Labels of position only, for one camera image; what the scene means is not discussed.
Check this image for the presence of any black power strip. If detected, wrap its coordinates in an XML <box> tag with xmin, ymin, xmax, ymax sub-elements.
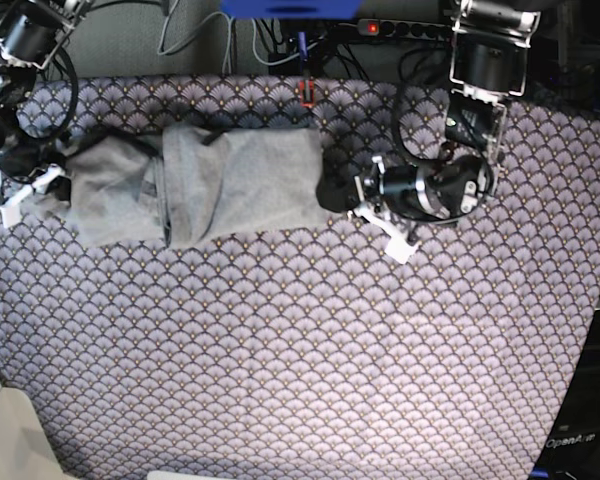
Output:
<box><xmin>356</xmin><ymin>18</ymin><xmax>451</xmax><ymax>41</ymax></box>

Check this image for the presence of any blue clamp handle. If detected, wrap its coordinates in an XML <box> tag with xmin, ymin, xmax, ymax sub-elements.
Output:
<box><xmin>297</xmin><ymin>31</ymin><xmax>309</xmax><ymax>72</ymax></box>

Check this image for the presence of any white foam board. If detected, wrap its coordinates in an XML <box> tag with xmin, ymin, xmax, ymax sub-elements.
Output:
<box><xmin>0</xmin><ymin>381</ymin><xmax>64</xmax><ymax>479</ymax></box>

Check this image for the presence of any patterned purple tablecloth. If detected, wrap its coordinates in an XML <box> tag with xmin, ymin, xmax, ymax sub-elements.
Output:
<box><xmin>0</xmin><ymin>99</ymin><xmax>600</xmax><ymax>479</ymax></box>

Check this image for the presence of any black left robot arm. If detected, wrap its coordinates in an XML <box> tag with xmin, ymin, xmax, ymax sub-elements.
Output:
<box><xmin>316</xmin><ymin>1</ymin><xmax>542</xmax><ymax>226</ymax></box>

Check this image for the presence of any light grey T-shirt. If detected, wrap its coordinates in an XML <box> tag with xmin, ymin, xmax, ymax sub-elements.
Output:
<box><xmin>25</xmin><ymin>124</ymin><xmax>329</xmax><ymax>249</ymax></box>

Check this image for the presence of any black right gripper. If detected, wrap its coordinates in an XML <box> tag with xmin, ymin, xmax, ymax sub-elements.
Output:
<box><xmin>0</xmin><ymin>134</ymin><xmax>71</xmax><ymax>203</ymax></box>

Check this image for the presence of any white camera bracket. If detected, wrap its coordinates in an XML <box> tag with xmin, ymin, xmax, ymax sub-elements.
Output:
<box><xmin>348</xmin><ymin>154</ymin><xmax>420</xmax><ymax>265</ymax></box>
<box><xmin>0</xmin><ymin>164</ymin><xmax>68</xmax><ymax>229</ymax></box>

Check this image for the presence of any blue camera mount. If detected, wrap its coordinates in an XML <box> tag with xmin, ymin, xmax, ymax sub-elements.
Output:
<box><xmin>222</xmin><ymin>0</ymin><xmax>361</xmax><ymax>19</ymax></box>

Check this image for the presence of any black OpenArm box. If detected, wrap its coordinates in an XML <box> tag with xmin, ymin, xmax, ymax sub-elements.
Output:
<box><xmin>529</xmin><ymin>310</ymin><xmax>600</xmax><ymax>479</ymax></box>

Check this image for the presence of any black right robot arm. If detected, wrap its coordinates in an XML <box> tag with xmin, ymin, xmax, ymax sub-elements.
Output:
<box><xmin>0</xmin><ymin>1</ymin><xmax>93</xmax><ymax>203</ymax></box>

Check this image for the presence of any red table clamp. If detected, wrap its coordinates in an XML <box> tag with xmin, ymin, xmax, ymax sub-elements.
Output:
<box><xmin>298</xmin><ymin>79</ymin><xmax>315</xmax><ymax>108</ymax></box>

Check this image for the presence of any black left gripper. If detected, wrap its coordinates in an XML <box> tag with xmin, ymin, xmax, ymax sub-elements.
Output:
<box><xmin>316</xmin><ymin>163</ymin><xmax>430</xmax><ymax>220</ymax></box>

